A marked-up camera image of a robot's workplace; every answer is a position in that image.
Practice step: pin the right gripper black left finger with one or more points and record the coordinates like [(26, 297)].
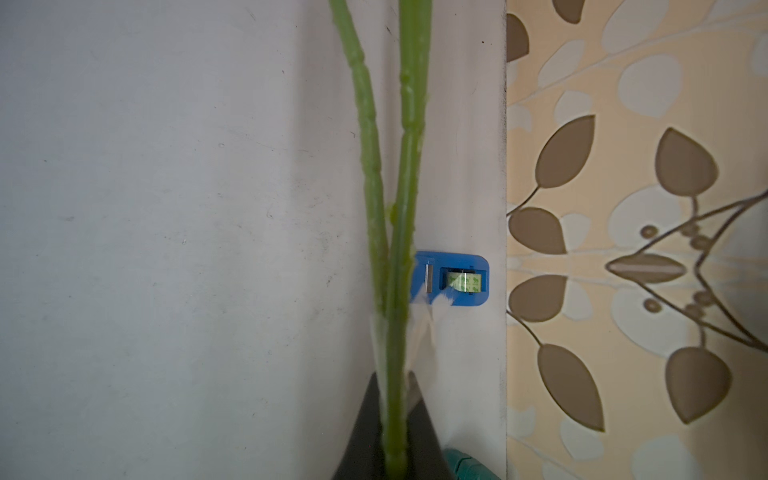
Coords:
[(363, 457)]

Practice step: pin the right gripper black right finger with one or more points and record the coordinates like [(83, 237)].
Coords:
[(424, 453)]

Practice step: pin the blue tape dispenser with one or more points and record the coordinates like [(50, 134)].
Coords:
[(462, 278)]

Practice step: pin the pink flower bouquet green stems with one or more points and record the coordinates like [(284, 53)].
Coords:
[(390, 230)]

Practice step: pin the green plastic tool case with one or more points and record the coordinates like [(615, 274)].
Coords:
[(465, 467)]

